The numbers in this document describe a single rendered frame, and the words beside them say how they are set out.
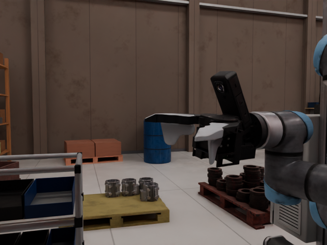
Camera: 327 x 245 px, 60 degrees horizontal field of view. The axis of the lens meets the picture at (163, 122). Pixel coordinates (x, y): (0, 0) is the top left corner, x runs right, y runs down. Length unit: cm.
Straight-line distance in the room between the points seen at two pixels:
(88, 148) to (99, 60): 245
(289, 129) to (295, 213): 67
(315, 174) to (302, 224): 65
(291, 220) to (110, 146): 564
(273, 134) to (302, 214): 68
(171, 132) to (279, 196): 26
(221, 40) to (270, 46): 170
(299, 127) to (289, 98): 934
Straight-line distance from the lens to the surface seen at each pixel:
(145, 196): 349
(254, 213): 323
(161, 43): 809
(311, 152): 115
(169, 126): 52
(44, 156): 172
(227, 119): 48
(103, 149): 659
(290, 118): 62
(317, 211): 89
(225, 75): 50
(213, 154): 43
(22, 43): 784
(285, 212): 128
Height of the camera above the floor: 126
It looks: 3 degrees down
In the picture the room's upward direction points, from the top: straight up
